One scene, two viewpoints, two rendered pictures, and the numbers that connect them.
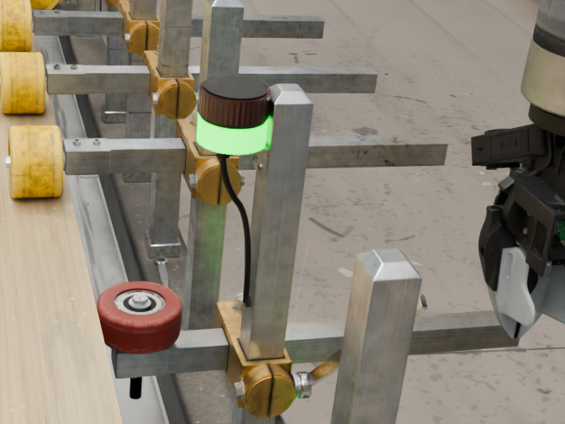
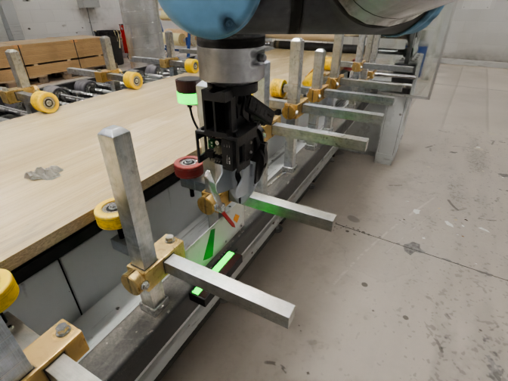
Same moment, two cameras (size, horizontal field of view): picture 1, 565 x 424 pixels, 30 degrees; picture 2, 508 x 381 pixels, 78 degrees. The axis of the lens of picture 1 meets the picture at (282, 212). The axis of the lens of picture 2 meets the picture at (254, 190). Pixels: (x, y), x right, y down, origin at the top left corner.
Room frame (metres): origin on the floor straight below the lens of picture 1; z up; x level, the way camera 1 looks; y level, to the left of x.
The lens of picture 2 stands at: (0.46, -0.57, 1.28)
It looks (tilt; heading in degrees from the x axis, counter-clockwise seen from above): 31 degrees down; 47
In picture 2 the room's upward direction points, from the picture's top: straight up
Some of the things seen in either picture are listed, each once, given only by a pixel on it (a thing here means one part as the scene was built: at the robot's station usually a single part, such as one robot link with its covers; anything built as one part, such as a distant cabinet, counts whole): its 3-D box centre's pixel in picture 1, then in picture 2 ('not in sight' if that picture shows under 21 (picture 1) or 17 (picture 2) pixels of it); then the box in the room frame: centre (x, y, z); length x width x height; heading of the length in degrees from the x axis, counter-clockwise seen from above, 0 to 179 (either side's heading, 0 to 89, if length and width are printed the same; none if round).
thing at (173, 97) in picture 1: (168, 84); (295, 107); (1.35, 0.17, 0.95); 0.14 x 0.06 x 0.05; 19
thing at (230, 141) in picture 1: (232, 128); (190, 95); (0.84, 0.05, 1.10); 0.06 x 0.06 x 0.02
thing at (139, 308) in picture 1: (137, 347); (190, 178); (0.85, 0.12, 0.85); 0.08 x 0.08 x 0.11
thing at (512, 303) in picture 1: (518, 302); (227, 182); (0.74, -0.20, 1.02); 0.06 x 0.03 x 0.09; 20
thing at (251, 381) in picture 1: (250, 357); (219, 193); (0.87, 0.02, 0.85); 0.14 x 0.06 x 0.05; 19
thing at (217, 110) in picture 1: (234, 101); (189, 84); (0.84, 0.05, 1.13); 0.06 x 0.06 x 0.02
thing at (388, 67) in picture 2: not in sight; (368, 65); (2.33, 0.45, 0.95); 0.50 x 0.04 x 0.04; 109
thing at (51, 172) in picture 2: not in sight; (43, 170); (0.55, 0.32, 0.91); 0.09 x 0.07 x 0.02; 143
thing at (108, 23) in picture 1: (171, 23); (331, 93); (1.62, 0.21, 0.95); 0.50 x 0.04 x 0.04; 109
